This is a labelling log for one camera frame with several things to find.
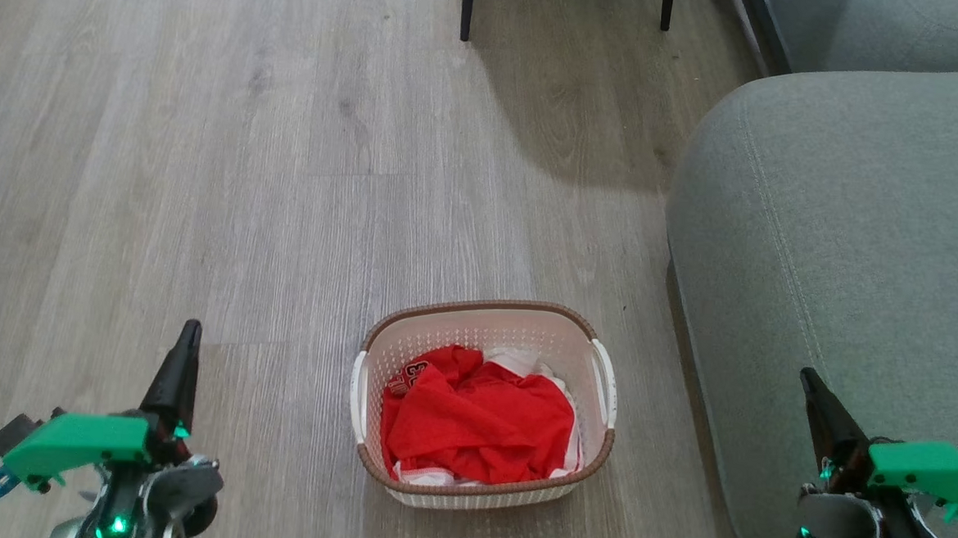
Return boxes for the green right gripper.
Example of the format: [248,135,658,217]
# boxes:
[792,367,958,530]

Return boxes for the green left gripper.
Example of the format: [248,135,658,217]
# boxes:
[1,310,203,504]

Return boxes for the white brown-rimmed laundry basket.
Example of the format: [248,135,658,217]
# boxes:
[344,292,624,518]

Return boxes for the grey fabric sofa seat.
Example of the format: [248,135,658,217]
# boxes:
[648,54,958,538]

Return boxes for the red jersey garment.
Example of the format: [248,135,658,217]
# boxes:
[377,341,581,490]

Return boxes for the white garment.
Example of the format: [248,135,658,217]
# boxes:
[390,341,591,495]

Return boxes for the grey sofa cushion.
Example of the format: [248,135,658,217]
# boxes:
[758,0,958,82]

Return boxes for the dark sofa frame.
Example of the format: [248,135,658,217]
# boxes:
[723,0,798,78]

